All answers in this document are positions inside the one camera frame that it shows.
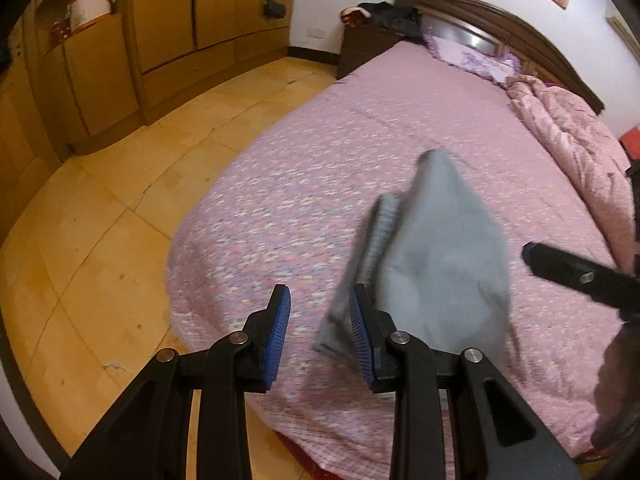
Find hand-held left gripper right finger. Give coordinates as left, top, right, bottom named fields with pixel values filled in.
left=348, top=284, right=583, bottom=480

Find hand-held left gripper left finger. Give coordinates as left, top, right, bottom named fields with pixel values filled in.
left=60, top=284, right=292, bottom=480

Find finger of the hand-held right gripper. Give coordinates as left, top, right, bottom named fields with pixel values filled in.
left=522, top=241, right=640, bottom=319

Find grey-green knit pants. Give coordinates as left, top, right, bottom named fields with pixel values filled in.
left=314, top=149, right=521, bottom=376

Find pink floral quilt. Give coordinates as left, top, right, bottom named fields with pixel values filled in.
left=505, top=74, right=639, bottom=271

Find red box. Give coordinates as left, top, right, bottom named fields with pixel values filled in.
left=620, top=127, right=640, bottom=161

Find bed with pink floral sheet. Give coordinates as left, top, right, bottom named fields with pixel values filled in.
left=165, top=40, right=640, bottom=472

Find purple pillow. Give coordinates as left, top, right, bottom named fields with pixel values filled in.
left=425, top=35, right=521, bottom=84

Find dark wooden headboard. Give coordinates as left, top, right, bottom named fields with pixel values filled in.
left=392, top=0, right=605, bottom=114

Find dark wooden nightstand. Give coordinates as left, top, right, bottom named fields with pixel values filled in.
left=336, top=22, right=417, bottom=81

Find dark clothes pile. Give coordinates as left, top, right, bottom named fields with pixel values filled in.
left=357, top=1, right=424, bottom=39

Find wooden wardrobe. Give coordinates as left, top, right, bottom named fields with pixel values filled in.
left=0, top=0, right=301, bottom=243

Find white round box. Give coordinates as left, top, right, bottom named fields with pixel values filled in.
left=67, top=0, right=114, bottom=31

